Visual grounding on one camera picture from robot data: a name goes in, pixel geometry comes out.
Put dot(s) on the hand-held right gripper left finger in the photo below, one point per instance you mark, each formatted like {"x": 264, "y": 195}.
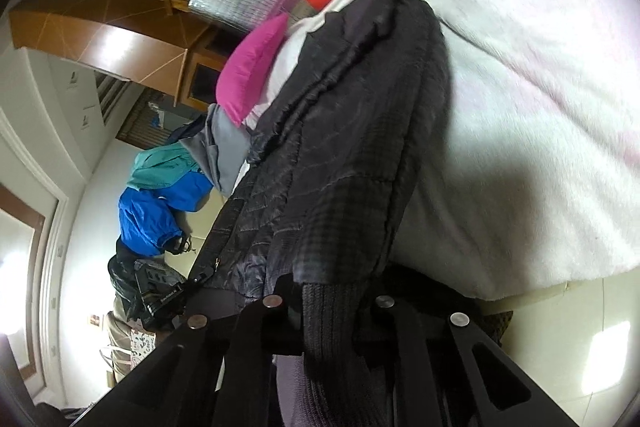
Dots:
{"x": 260, "y": 332}

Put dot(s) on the teal jacket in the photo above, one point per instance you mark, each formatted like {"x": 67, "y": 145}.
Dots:
{"x": 160, "y": 164}

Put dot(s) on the blue jacket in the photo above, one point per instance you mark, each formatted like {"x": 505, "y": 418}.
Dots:
{"x": 145, "y": 217}

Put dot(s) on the pink pillow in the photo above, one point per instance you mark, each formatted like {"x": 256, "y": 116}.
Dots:
{"x": 250, "y": 62}

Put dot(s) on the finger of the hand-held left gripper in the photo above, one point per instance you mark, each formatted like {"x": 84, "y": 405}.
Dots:
{"x": 197, "y": 279}

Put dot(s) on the white printed gift bag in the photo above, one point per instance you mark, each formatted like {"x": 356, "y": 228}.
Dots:
{"x": 142, "y": 344}

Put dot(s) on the white fluffy blanket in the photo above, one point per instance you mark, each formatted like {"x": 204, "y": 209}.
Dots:
{"x": 525, "y": 107}

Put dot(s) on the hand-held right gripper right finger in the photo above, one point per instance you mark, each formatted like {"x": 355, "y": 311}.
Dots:
{"x": 400, "y": 332}

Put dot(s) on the black quilted jacket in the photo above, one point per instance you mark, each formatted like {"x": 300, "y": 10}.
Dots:
{"x": 340, "y": 157}

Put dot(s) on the dark navy garment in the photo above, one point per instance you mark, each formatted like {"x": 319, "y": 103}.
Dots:
{"x": 187, "y": 129}

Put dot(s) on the wooden cabinet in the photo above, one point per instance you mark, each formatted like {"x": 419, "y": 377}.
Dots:
{"x": 100, "y": 32}

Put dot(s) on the grey coat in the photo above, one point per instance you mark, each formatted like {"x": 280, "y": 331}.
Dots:
{"x": 225, "y": 152}

